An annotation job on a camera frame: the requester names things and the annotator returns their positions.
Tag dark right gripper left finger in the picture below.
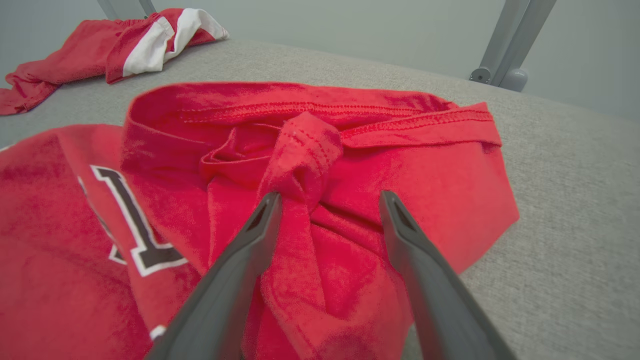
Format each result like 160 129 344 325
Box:
145 191 283 360

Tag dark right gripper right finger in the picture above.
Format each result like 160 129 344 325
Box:
378 190 516 360

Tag red jersey with black numbers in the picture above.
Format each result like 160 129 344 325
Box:
0 81 521 360

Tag red shorts with white stripe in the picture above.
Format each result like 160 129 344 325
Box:
0 7 231 116

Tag grey fabric sofa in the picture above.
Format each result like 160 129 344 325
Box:
0 37 640 360

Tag grey metal trolley frame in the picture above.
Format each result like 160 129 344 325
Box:
97 0 157 21

